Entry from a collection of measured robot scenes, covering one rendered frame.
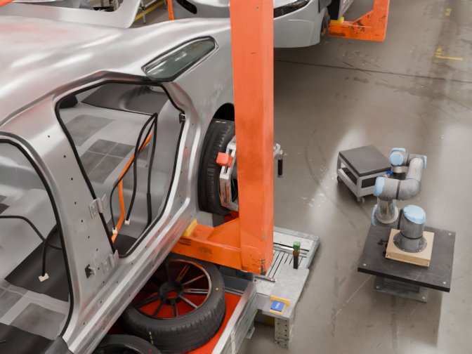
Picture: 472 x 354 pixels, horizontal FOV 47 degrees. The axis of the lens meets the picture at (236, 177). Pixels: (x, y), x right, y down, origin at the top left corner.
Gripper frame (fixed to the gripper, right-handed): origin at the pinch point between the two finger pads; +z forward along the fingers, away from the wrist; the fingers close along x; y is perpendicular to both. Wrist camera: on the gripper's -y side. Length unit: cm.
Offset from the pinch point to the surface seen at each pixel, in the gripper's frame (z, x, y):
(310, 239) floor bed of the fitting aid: 39, 52, -41
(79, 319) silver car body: 20, -81, -220
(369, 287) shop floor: 64, 2, -17
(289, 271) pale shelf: 35, -19, -89
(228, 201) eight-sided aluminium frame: -8, 8, -120
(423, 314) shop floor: 75, -31, 6
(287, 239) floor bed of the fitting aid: 40, 57, -58
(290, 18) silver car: -145, 210, 10
